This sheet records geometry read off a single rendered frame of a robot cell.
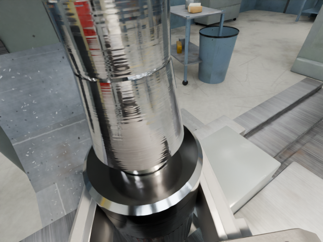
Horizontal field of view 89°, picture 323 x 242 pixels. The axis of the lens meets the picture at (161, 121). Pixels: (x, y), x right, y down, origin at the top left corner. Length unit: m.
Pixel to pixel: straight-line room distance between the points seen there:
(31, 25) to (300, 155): 0.53
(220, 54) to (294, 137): 1.94
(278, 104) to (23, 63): 0.55
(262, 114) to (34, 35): 0.49
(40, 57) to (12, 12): 0.07
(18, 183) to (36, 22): 1.57
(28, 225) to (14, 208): 0.20
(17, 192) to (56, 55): 1.50
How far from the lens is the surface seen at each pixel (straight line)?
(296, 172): 0.20
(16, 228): 1.63
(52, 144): 0.41
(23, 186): 1.81
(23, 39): 0.42
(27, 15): 0.41
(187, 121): 0.27
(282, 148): 0.38
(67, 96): 0.40
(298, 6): 7.11
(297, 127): 0.44
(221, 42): 2.22
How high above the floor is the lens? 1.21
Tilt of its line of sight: 42 degrees down
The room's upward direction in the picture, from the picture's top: 5 degrees counter-clockwise
